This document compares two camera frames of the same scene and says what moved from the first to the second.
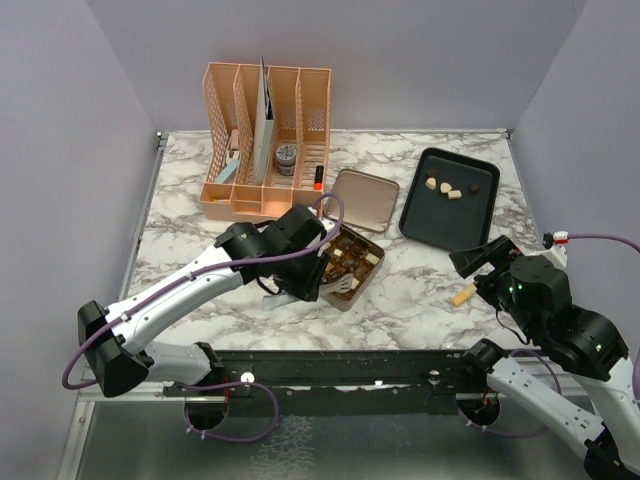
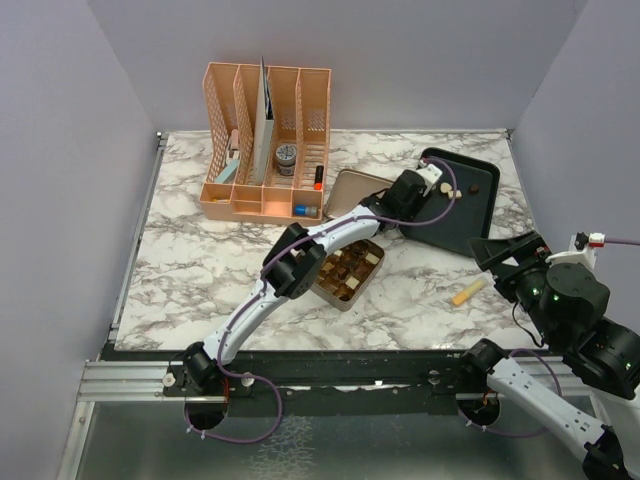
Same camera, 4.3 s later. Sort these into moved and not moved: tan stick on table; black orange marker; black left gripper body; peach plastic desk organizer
Moved: black left gripper body
Not moved: black orange marker; tan stick on table; peach plastic desk organizer
